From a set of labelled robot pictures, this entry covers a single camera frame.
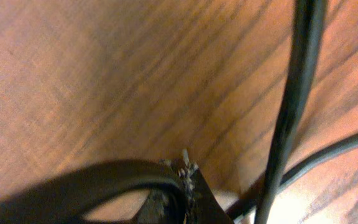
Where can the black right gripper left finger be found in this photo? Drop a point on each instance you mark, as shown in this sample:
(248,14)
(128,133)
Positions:
(163,205)

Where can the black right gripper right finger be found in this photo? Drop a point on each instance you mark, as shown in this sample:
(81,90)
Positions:
(201,205)

